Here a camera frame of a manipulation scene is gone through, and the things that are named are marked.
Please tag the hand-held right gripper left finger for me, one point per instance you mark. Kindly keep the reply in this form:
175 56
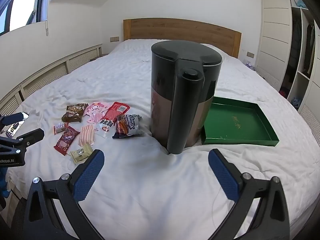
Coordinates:
90 175

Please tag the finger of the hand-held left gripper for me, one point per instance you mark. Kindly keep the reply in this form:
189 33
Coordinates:
11 119
31 135

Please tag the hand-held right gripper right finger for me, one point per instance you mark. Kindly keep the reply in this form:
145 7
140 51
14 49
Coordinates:
223 177

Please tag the dark red snack packet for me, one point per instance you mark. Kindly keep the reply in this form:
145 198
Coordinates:
66 140

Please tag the brown oat snack packet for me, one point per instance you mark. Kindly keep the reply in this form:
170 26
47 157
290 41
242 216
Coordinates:
75 113

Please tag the green tray box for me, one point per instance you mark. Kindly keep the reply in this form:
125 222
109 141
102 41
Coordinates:
237 122

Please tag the white and blue biscuit packet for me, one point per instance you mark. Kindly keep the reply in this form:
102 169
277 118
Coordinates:
127 127

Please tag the pink cartoon snack packet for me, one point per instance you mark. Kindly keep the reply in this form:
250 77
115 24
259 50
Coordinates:
93 111

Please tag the red and white snack packet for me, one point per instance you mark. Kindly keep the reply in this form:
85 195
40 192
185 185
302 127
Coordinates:
113 112

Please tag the small beige snack packet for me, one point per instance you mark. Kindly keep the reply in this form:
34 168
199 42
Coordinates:
81 152

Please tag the blue cloth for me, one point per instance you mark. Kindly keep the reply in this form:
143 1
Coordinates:
3 182

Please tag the small pink candy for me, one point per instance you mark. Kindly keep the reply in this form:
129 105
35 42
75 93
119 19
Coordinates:
60 127

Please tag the pink striped candy packet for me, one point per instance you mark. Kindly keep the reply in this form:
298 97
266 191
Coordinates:
86 135

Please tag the white slatted radiator cover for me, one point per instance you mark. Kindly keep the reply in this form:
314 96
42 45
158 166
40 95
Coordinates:
50 75

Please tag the white bed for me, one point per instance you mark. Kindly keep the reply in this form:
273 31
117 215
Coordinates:
150 192

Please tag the black electric kettle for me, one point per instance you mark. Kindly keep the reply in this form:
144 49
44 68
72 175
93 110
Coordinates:
180 92

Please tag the window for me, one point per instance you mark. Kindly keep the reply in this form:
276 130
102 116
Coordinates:
17 5

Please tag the purple nightstand items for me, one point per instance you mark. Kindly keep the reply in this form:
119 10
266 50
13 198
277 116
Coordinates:
248 64

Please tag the white wardrobe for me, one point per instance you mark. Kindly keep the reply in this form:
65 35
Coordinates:
275 30

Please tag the wooden headboard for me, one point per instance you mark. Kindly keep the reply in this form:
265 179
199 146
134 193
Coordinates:
175 28

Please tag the wall switch panel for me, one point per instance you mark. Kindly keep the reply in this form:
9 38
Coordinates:
250 54
114 39

